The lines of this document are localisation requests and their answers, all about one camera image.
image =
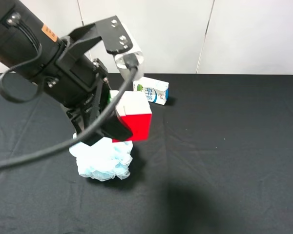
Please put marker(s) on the blue white bath loofah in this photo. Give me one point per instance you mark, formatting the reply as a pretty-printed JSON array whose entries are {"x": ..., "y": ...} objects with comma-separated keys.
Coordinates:
[{"x": 104, "y": 160}]

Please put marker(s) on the white blue milk carton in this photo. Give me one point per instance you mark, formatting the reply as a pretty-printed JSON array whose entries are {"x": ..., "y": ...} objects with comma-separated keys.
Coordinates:
[{"x": 156, "y": 91}]

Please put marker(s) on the multicoloured puzzle cube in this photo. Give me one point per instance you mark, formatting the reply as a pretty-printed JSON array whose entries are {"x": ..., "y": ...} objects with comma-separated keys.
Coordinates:
[{"x": 134, "y": 110}]

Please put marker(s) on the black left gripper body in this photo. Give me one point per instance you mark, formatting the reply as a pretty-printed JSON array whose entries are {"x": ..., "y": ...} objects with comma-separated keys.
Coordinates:
[{"x": 80, "y": 90}]

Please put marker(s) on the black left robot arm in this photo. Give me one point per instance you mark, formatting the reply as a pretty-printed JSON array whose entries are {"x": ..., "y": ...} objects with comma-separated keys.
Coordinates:
[{"x": 29, "y": 48}]

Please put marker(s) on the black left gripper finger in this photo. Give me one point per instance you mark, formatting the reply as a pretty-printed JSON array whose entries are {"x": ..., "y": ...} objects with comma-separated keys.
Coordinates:
[
  {"x": 91, "y": 140},
  {"x": 114, "y": 128}
]

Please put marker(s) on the black tablecloth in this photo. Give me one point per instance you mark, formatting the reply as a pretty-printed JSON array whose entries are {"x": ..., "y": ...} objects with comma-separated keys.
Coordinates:
[{"x": 219, "y": 160}]

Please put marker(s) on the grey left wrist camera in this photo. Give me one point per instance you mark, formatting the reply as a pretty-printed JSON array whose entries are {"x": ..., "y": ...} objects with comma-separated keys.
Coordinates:
[{"x": 130, "y": 64}]

